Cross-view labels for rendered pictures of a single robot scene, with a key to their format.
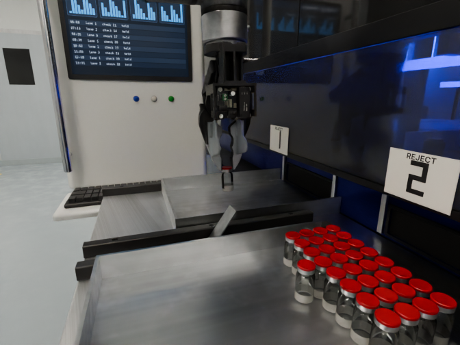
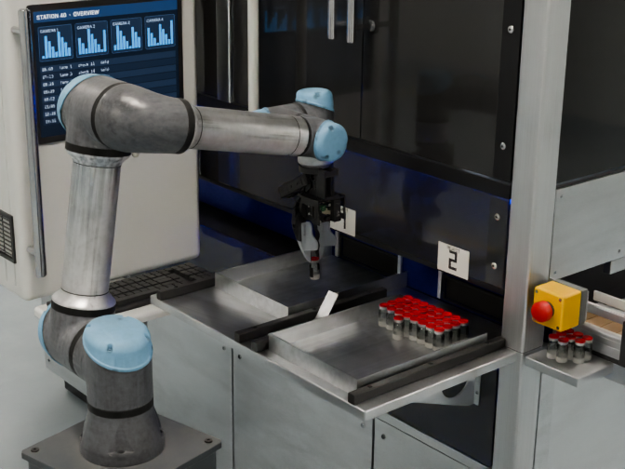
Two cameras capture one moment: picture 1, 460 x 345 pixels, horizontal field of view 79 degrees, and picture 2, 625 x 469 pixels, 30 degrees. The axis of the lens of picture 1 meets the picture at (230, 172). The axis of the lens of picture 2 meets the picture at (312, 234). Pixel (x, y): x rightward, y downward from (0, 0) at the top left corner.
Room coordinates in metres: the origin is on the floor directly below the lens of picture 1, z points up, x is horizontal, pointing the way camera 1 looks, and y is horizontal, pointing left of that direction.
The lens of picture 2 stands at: (-1.65, 0.85, 1.83)
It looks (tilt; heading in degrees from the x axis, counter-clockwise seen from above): 19 degrees down; 339
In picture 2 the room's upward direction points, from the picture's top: 1 degrees clockwise
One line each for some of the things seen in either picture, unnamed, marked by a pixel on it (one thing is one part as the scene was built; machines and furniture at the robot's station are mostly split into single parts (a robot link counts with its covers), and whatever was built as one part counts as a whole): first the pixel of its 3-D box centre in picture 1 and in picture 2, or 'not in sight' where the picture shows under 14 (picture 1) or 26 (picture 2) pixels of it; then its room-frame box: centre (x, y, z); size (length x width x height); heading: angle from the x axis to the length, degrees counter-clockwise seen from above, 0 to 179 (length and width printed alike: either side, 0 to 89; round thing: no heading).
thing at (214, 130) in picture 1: (216, 146); (310, 243); (0.48, 0.02, 1.03); 0.06 x 0.03 x 0.09; 16
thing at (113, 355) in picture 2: not in sight; (116, 359); (0.21, 0.49, 0.96); 0.13 x 0.12 x 0.14; 18
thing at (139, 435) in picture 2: not in sight; (121, 421); (0.20, 0.49, 0.84); 0.15 x 0.15 x 0.10
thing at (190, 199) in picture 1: (241, 194); (311, 279); (0.61, -0.03, 0.90); 0.34 x 0.26 x 0.04; 109
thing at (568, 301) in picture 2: not in sight; (559, 305); (0.09, -0.33, 0.99); 0.08 x 0.07 x 0.07; 109
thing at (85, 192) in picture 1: (136, 190); (137, 289); (0.87, 0.31, 0.82); 0.40 x 0.14 x 0.02; 109
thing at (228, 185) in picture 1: (227, 179); (314, 268); (0.51, 0.00, 0.96); 0.02 x 0.02 x 0.04
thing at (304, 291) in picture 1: (304, 281); (398, 328); (0.28, -0.09, 0.90); 0.02 x 0.02 x 0.05
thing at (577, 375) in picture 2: not in sight; (573, 362); (0.09, -0.37, 0.87); 0.14 x 0.13 x 0.02; 109
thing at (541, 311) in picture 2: not in sight; (543, 311); (0.07, -0.29, 0.99); 0.04 x 0.04 x 0.04; 19
